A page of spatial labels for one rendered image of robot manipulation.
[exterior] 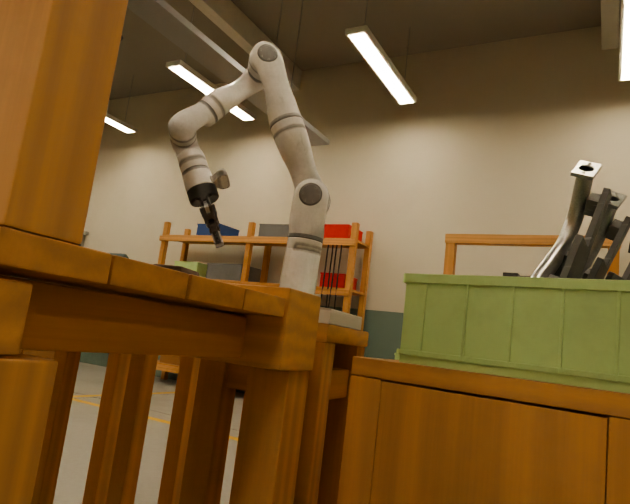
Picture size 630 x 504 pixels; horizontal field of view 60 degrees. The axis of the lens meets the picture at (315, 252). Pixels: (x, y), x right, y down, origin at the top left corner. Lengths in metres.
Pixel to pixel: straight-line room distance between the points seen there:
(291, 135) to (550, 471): 0.98
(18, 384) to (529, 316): 0.75
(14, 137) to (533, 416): 0.81
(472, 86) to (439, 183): 1.25
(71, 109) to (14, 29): 0.10
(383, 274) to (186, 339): 5.86
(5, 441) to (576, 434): 0.76
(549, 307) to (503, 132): 5.87
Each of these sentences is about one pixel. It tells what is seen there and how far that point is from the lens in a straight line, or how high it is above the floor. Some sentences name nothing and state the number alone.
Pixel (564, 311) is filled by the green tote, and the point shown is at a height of 0.91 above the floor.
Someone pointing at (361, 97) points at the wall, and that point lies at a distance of 7.60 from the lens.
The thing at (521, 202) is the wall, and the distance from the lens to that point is 6.48.
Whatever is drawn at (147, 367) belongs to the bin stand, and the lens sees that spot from 1.49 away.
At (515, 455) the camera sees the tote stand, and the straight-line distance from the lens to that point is 0.98.
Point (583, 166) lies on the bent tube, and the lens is 1.15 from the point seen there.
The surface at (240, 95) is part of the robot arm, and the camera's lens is 1.57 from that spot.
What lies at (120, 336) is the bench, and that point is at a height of 0.78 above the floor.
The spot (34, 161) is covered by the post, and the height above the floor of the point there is 0.95.
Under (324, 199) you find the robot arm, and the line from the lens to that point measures 1.39.
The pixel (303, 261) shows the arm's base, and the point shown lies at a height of 1.00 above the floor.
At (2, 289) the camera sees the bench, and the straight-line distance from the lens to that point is 0.58.
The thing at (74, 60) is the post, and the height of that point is 1.06.
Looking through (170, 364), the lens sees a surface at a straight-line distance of 7.55.
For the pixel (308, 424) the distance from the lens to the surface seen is 1.21.
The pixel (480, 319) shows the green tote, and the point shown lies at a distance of 1.00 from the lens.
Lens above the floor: 0.81
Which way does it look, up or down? 9 degrees up
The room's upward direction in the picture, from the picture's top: 7 degrees clockwise
